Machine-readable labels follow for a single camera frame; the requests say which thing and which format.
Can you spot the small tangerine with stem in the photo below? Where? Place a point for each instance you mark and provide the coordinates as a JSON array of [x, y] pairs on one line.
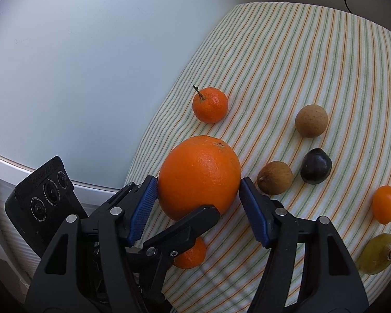
[[211, 106]]

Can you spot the dark purple plum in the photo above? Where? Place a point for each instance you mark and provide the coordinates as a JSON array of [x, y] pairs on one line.
[[316, 169]]

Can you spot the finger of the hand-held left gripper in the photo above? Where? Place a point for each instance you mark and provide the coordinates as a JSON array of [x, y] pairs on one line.
[[189, 225]]

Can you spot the round brown fruit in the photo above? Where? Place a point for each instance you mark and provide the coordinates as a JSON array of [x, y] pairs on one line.
[[275, 177], [311, 120]]

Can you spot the striped cloth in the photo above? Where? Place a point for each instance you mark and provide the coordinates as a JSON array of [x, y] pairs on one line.
[[280, 55]]

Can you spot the green round fruit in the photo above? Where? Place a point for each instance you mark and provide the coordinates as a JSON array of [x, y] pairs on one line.
[[376, 254]]

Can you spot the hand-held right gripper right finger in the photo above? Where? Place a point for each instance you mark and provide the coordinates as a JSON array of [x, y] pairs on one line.
[[254, 213]]

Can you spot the white cabinet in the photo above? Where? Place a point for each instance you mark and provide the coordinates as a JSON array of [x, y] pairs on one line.
[[84, 71]]

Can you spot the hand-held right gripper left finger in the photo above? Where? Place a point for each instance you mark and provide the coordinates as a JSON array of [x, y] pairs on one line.
[[142, 213]]

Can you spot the large orange with stem mark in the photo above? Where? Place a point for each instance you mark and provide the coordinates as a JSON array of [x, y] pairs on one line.
[[198, 172]]

